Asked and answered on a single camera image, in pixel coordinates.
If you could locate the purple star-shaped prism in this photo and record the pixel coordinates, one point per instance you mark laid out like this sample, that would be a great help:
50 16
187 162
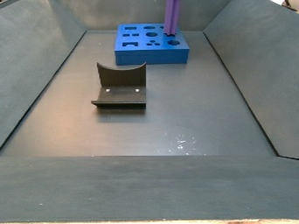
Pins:
171 16

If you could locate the blue shape-sorting board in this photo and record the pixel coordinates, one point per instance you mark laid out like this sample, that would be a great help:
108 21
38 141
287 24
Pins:
141 43

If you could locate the black curved holder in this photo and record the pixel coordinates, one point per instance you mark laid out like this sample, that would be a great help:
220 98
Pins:
121 87

